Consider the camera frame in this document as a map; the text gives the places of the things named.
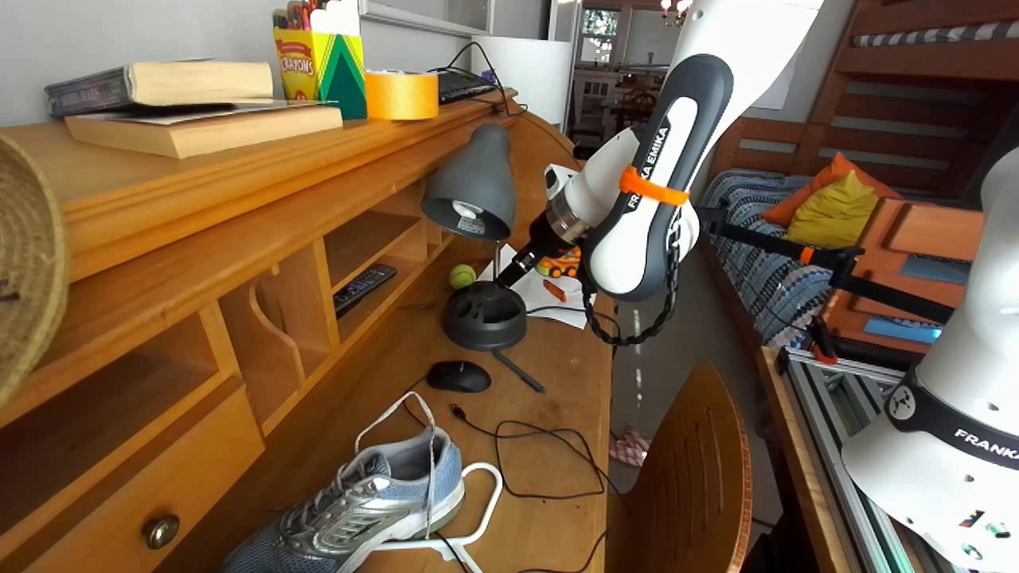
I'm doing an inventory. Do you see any thick dark-covered book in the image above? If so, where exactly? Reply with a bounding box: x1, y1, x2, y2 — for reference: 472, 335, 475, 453
40, 58, 276, 122

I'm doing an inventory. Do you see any flat tan book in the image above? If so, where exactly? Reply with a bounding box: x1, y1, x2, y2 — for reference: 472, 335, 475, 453
63, 98, 347, 163

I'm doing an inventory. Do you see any dark background shelf unit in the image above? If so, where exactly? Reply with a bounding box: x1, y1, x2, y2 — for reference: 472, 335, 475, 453
570, 59, 669, 164

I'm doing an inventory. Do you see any grey blue sneaker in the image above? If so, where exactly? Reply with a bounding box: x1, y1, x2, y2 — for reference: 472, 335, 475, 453
220, 424, 472, 573

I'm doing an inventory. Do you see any black power strip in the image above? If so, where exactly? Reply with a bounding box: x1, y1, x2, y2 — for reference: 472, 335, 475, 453
433, 63, 502, 107

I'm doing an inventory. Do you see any wooden bunk bed frame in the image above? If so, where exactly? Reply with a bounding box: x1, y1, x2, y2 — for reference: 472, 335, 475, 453
707, 0, 1019, 207

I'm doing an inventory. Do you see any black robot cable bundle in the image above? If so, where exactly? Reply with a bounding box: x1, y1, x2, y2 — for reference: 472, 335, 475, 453
575, 202, 688, 351

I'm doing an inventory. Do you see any thin black cable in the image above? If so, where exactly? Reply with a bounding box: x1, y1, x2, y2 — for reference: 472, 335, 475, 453
449, 401, 613, 573

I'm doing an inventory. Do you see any yellow tape roll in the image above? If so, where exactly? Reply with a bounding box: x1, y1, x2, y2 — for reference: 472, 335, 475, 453
363, 66, 443, 124

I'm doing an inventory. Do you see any orange pillow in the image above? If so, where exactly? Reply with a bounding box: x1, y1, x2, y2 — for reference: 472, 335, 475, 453
762, 149, 908, 231

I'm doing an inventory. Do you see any orange cable strap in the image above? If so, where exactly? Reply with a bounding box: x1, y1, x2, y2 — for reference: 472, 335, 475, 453
613, 163, 694, 211

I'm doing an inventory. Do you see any black pen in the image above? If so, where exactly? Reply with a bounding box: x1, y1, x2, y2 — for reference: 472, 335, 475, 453
491, 346, 551, 397

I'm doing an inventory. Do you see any white clothes hanger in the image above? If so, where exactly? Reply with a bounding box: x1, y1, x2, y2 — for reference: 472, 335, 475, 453
354, 389, 506, 573

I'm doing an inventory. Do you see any black computer mouse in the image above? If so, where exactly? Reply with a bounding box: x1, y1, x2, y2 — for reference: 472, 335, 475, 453
424, 355, 493, 395

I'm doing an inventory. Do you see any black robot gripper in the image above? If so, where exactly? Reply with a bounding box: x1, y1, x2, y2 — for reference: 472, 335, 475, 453
493, 159, 598, 292

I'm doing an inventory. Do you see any small pink floor item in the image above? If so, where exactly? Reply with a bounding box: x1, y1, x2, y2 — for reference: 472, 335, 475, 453
609, 424, 652, 472

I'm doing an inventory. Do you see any black orange-jointed mount arm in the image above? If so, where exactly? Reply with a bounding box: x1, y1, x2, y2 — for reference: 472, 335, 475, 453
696, 202, 960, 323

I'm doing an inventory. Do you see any round metal drawer knob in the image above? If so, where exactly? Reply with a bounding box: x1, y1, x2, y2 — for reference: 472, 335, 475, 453
140, 510, 182, 551

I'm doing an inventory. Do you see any black remote control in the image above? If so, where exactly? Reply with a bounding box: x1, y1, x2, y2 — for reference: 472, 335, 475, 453
331, 261, 401, 319

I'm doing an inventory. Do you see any yellow-green pillow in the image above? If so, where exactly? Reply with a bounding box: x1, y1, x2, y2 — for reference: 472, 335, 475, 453
784, 167, 884, 254

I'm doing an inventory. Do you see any grey desk lamp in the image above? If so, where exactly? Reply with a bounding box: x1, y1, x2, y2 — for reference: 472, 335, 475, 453
421, 122, 530, 352
437, 37, 627, 359

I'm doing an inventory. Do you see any wooden chair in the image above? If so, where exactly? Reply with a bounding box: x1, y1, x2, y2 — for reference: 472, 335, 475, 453
616, 361, 757, 573

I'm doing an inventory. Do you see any wooden roll-top desk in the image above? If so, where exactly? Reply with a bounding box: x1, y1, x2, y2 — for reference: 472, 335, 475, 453
0, 91, 625, 573

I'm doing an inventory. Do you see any orange yellow toy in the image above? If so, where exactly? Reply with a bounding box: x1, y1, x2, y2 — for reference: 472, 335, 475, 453
535, 246, 586, 284

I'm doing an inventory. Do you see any white paper sheet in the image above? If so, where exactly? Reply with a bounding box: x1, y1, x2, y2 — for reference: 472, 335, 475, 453
476, 243, 598, 332

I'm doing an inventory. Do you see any yellow green crayon box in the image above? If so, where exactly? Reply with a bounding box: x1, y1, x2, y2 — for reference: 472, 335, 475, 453
269, 0, 369, 124

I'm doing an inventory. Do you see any woven straw basket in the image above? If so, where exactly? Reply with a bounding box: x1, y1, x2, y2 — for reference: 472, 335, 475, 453
0, 134, 74, 408

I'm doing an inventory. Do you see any aluminium frame robot table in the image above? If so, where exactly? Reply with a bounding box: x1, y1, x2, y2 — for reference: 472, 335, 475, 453
753, 341, 935, 573

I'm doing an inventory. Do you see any striped blue bedding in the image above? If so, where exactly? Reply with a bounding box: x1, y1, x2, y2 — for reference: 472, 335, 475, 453
696, 167, 845, 342

